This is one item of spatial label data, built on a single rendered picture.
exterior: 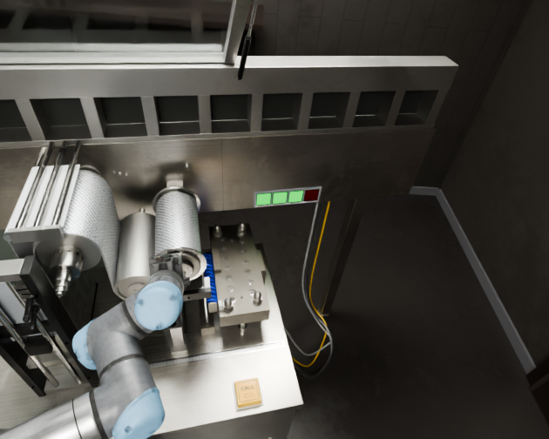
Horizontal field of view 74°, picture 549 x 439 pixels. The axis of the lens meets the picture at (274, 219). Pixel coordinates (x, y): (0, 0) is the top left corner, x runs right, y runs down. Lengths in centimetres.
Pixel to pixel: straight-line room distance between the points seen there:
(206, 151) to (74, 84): 39
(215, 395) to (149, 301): 63
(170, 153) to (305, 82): 46
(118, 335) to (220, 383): 60
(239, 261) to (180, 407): 48
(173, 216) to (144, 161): 22
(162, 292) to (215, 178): 66
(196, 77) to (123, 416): 81
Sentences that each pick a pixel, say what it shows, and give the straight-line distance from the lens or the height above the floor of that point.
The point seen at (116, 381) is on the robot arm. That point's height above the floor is 147.
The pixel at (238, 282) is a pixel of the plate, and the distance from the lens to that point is 126.
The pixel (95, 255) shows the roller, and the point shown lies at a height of 132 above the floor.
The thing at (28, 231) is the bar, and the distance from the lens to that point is 93.
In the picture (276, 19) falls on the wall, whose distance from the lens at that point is 268.
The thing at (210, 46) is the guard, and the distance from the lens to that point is 102.
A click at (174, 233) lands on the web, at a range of 103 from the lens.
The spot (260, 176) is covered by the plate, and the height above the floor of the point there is 128.
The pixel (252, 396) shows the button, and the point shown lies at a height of 92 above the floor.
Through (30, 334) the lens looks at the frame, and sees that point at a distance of 112.
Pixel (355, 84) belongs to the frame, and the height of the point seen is 160.
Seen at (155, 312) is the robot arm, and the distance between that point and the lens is 66.
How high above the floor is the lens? 205
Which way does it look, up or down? 43 degrees down
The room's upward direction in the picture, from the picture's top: 6 degrees clockwise
